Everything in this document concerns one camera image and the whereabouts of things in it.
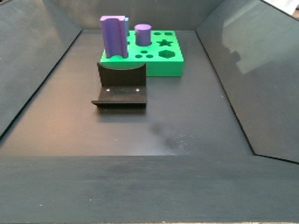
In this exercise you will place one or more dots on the blue square block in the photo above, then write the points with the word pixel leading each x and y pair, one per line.
pixel 127 25

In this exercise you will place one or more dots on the purple cylinder block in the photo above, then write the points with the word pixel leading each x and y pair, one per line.
pixel 143 34

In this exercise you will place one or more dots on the tall purple arch block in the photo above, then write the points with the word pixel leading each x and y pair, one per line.
pixel 113 28

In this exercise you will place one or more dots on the black curved stand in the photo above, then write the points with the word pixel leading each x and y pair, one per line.
pixel 121 86

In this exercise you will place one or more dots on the green shape sorter board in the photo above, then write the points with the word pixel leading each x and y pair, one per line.
pixel 162 56

